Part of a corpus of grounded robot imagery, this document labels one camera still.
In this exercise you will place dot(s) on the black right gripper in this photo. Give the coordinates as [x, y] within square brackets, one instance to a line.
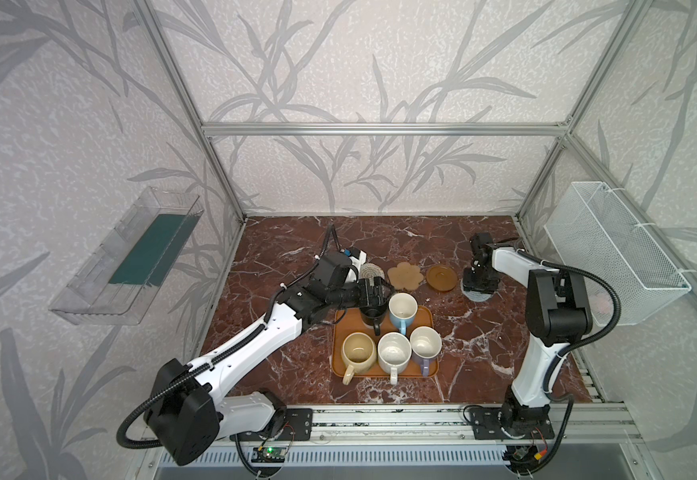
[480, 280]

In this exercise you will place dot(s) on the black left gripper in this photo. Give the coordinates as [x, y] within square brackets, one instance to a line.
[373, 294]

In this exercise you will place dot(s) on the black mug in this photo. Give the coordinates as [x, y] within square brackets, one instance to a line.
[372, 317]

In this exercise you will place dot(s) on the grey round woven coaster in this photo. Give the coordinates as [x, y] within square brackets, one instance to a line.
[476, 296]

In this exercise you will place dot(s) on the white and blue mug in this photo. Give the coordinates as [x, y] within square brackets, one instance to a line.
[402, 310]

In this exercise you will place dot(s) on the brown round wooden coaster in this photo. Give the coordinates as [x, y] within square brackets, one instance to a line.
[441, 278]

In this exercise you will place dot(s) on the cork flower-shaped coaster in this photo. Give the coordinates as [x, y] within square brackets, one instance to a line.
[405, 277]

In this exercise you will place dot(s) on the white and purple mug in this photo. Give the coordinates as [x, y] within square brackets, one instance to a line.
[426, 345]

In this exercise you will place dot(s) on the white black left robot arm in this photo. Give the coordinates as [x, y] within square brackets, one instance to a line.
[191, 404]

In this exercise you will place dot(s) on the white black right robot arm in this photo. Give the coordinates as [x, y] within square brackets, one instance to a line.
[557, 315]

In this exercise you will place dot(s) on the beige yellow mug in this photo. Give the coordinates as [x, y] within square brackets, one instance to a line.
[359, 353]

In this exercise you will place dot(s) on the pink object in basket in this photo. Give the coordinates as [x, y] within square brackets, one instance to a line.
[601, 305]

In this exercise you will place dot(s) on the left green circuit board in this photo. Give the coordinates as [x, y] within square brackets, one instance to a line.
[269, 455]

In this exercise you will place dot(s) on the multicolour woven rope coaster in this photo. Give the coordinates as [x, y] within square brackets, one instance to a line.
[370, 271]

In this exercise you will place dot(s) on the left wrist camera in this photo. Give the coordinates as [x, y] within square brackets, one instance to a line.
[357, 257]

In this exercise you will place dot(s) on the white wire mesh basket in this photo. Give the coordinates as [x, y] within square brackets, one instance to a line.
[592, 229]

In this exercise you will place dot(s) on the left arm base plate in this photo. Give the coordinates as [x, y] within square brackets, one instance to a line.
[295, 424]

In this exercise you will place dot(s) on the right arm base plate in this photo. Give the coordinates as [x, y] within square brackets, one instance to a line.
[492, 423]

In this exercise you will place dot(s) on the right circuit board with wires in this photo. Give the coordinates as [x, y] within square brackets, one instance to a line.
[525, 455]

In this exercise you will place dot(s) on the aluminium cage frame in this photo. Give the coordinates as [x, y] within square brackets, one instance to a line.
[469, 107]

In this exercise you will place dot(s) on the clear plastic wall shelf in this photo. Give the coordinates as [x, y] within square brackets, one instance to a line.
[123, 276]

